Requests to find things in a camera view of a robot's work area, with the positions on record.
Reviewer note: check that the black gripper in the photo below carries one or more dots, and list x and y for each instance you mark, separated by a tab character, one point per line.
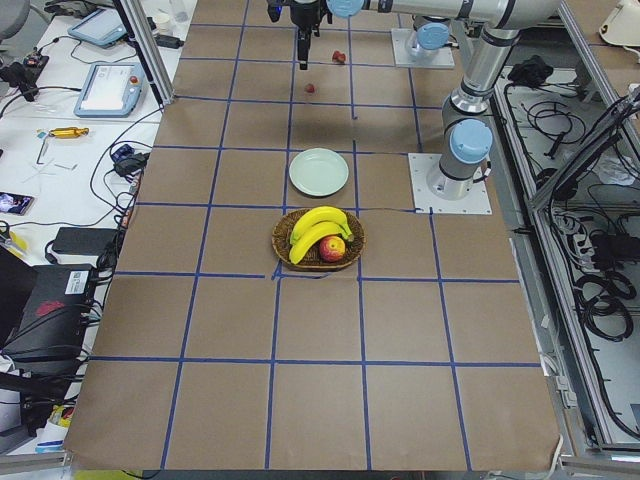
303	14

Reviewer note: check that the pale green plate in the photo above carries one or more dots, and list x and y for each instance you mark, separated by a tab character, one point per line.
318	172

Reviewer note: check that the white paper cup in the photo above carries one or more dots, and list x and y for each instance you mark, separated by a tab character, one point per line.
163	23

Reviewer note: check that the yellow banana bunch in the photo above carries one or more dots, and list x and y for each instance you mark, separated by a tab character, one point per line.
314	225

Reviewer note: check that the near teach pendant blue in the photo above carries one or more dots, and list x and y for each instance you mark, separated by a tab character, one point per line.
111	90

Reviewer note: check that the teach pendant blue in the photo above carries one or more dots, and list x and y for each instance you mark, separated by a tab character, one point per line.
111	90
102	28

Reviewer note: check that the far teach pendant blue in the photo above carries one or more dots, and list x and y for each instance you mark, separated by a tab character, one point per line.
102	28

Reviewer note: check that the red yellow apple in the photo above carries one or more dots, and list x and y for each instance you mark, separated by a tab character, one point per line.
332	248

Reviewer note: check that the brown wicker basket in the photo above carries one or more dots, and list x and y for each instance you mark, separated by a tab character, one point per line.
312	260

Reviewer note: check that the black power adapter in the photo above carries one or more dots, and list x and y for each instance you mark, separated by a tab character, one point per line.
82	241

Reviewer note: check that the smartphone on table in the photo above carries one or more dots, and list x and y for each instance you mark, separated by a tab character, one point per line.
15	204

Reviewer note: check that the black computer box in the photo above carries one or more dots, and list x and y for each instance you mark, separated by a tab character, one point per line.
43	307

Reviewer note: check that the aluminium frame post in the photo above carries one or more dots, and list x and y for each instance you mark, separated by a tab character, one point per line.
140	34

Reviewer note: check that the yellow handle screwdriver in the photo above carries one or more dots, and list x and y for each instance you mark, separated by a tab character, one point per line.
68	132

